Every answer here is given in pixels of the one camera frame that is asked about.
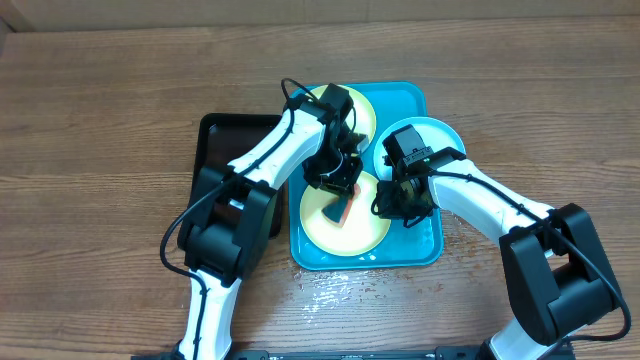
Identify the orange and green sponge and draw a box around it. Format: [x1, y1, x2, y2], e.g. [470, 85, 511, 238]
[322, 184, 361, 227]

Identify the yellow plate top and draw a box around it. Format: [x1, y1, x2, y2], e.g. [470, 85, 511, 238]
[292, 85, 376, 160]

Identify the yellow plate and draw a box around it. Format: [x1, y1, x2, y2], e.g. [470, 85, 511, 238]
[292, 85, 376, 160]
[300, 172, 391, 256]

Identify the yellow plate bottom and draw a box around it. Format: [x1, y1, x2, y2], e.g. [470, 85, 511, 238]
[300, 172, 391, 256]

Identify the light blue plate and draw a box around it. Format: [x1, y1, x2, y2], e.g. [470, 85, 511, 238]
[373, 117, 466, 180]

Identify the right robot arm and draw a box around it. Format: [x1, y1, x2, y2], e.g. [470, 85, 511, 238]
[371, 121, 632, 360]

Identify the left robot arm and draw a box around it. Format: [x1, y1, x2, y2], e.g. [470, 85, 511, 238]
[161, 84, 368, 359]

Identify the teal plastic tray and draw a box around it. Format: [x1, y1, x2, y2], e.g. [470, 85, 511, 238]
[288, 81, 444, 271]

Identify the black rectangular tray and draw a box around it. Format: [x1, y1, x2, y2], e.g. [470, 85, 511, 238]
[191, 113, 284, 238]

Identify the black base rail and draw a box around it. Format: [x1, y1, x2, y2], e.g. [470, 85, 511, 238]
[131, 345, 576, 360]

